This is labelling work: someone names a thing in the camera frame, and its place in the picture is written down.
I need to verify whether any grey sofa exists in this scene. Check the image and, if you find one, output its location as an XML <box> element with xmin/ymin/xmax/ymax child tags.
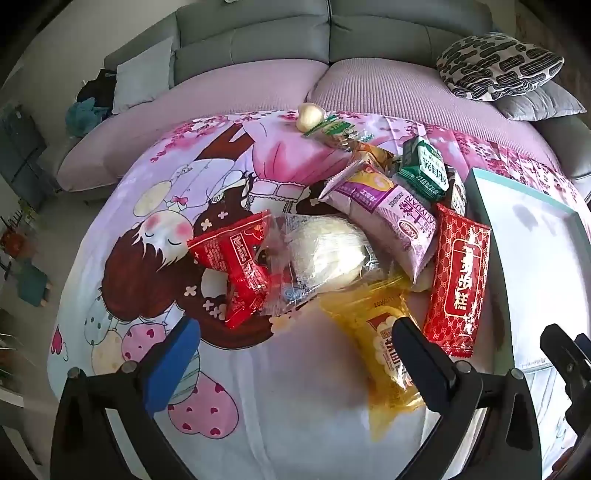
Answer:
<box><xmin>104</xmin><ymin>0</ymin><xmax>591</xmax><ymax>204</ymax></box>

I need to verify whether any white black-lettered snack packet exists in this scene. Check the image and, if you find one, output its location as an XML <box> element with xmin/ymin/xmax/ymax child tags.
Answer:
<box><xmin>443</xmin><ymin>168</ymin><xmax>468</xmax><ymax>217</ymax></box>

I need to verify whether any printed blanket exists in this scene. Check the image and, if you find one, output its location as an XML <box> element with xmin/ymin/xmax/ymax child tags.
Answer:
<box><xmin>46</xmin><ymin>111</ymin><xmax>587</xmax><ymax>480</ymax></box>

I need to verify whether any long red cake packet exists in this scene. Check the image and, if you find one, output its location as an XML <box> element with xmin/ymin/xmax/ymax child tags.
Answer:
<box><xmin>422</xmin><ymin>203</ymin><xmax>491</xmax><ymax>358</ymax></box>

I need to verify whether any clear bread packet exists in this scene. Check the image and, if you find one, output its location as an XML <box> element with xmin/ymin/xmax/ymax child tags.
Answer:
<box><xmin>261</xmin><ymin>213</ymin><xmax>402</xmax><ymax>319</ymax></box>

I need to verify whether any pale grey pillow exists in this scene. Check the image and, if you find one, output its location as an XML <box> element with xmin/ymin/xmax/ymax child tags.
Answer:
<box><xmin>112</xmin><ymin>37</ymin><xmax>175</xmax><ymax>115</ymax></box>

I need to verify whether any red object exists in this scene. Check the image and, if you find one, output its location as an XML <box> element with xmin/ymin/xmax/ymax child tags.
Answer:
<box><xmin>0</xmin><ymin>228</ymin><xmax>28</xmax><ymax>259</ymax></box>

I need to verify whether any pink sofa cover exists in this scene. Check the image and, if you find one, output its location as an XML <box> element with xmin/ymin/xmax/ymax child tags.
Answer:
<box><xmin>55</xmin><ymin>58</ymin><xmax>559</xmax><ymax>192</ymax></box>

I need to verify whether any orange snack packet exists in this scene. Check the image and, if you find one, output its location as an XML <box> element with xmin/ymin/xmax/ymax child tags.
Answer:
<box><xmin>348</xmin><ymin>141</ymin><xmax>398</xmax><ymax>178</ymax></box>

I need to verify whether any small red snack packet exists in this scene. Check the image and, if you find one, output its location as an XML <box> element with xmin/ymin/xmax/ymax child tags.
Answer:
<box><xmin>187</xmin><ymin>210</ymin><xmax>273</xmax><ymax>329</ymax></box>

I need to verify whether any yellow cake packet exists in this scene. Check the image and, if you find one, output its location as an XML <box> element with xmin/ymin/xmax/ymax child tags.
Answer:
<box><xmin>318</xmin><ymin>277</ymin><xmax>428</xmax><ymax>441</ymax></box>

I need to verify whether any grey cabinet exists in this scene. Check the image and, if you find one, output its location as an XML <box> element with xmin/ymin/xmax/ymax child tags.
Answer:
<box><xmin>0</xmin><ymin>104</ymin><xmax>47</xmax><ymax>199</ymax></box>

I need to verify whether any dark clothes pile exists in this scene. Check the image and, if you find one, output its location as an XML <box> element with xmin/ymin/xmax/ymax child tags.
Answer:
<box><xmin>76</xmin><ymin>69</ymin><xmax>118</xmax><ymax>109</ymax></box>

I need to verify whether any black patterned pillow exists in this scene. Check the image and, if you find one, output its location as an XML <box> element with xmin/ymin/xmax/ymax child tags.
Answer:
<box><xmin>436</xmin><ymin>33</ymin><xmax>565</xmax><ymax>101</ymax></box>

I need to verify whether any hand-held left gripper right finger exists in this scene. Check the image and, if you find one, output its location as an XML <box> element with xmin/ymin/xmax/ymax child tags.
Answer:
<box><xmin>392</xmin><ymin>318</ymin><xmax>543</xmax><ymax>480</ymax></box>

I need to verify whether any teal cloth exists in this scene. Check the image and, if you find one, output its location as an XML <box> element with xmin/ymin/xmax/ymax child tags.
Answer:
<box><xmin>65</xmin><ymin>99</ymin><xmax>112</xmax><ymax>137</ymax></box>

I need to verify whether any purple snack packet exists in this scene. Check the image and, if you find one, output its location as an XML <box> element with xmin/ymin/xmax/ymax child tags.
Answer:
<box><xmin>318</xmin><ymin>161</ymin><xmax>439</xmax><ymax>284</ymax></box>

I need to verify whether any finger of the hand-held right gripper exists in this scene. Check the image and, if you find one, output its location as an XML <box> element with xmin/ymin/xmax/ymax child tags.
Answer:
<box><xmin>540</xmin><ymin>324</ymin><xmax>591</xmax><ymax>444</ymax></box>

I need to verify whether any plain grey pillow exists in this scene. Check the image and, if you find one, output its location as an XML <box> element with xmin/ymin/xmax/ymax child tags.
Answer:
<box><xmin>494</xmin><ymin>80</ymin><xmax>586</xmax><ymax>122</ymax></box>

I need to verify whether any green biscuit packet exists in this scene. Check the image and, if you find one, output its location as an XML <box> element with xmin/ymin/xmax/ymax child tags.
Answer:
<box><xmin>397</xmin><ymin>136</ymin><xmax>451</xmax><ymax>204</ymax></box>

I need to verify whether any teal cardboard box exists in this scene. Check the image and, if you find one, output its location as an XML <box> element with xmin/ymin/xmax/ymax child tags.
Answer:
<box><xmin>464</xmin><ymin>168</ymin><xmax>591</xmax><ymax>370</ymax></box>

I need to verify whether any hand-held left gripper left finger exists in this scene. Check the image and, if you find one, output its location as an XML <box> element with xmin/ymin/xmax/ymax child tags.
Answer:
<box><xmin>51</xmin><ymin>316</ymin><xmax>201</xmax><ymax>480</ymax></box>

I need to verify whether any teal stool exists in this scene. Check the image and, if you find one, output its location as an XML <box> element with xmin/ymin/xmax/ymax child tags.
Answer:
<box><xmin>11</xmin><ymin>263</ymin><xmax>51</xmax><ymax>308</ymax></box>

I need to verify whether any green white pastry packet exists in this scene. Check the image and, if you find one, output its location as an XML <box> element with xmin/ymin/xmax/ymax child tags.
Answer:
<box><xmin>297</xmin><ymin>102</ymin><xmax>376</xmax><ymax>148</ymax></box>

